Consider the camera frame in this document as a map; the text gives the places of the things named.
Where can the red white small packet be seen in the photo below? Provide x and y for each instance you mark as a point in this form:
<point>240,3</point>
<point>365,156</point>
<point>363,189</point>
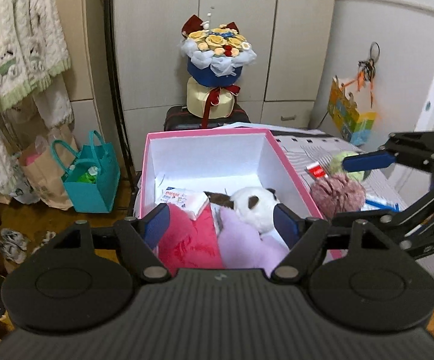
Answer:
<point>316,171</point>

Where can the pink cardboard box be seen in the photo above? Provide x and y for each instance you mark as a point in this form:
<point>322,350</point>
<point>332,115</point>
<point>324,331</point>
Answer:
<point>221,160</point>

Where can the panda plush toy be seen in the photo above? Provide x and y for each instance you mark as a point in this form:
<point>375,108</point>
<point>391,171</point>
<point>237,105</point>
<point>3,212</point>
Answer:
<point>253,205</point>

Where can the dark suitcase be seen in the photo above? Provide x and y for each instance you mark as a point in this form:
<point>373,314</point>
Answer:
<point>178,118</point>

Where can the teal tote bag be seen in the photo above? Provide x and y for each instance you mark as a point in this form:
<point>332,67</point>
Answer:
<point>90,175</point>

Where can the striped tablecloth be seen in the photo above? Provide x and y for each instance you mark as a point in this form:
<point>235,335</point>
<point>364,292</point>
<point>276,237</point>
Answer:
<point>303,148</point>

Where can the flower bouquet blue wrap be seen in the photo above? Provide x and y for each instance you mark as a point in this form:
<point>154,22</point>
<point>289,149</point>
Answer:
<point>215,61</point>

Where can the black clothes rack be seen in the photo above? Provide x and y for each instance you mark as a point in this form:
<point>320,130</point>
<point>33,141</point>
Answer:
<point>112,68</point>

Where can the cream green knitted cardigan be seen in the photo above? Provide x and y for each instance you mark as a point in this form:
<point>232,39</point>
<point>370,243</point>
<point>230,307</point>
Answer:
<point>33,56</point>

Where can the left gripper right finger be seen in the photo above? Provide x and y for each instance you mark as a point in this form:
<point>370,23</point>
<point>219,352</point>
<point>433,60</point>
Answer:
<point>305,238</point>

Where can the beige three-door wardrobe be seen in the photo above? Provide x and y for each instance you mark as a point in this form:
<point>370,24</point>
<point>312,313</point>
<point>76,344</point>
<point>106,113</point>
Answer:
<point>290,38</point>

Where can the white tissue packet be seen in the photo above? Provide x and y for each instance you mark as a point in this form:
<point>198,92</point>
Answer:
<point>192,203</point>

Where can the grey sneakers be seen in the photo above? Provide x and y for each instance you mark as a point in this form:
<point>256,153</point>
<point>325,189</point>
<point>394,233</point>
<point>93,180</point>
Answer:
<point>13,246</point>

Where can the tall light wood cabinet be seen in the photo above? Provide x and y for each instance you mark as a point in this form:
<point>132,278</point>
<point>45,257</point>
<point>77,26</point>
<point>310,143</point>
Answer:
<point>87,81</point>

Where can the brown paper bag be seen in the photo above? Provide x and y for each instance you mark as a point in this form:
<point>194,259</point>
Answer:
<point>42,170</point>

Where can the colourful paper gift bag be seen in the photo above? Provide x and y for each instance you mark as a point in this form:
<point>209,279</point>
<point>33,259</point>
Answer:
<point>350,106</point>

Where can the red plush cloth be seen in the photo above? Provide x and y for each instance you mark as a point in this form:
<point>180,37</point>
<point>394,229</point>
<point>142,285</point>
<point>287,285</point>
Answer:
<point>189,244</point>

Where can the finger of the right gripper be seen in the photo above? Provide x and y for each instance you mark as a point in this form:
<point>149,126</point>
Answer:
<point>368,161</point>

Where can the mauve yarn ball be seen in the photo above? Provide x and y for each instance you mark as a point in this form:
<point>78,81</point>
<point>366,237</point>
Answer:
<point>337,194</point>

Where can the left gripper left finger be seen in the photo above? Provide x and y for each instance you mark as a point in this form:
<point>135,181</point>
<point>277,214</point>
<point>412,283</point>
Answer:
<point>137,244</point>

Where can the lilac plush toy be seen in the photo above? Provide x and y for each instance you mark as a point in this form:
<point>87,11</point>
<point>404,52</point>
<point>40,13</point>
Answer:
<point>242,247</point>

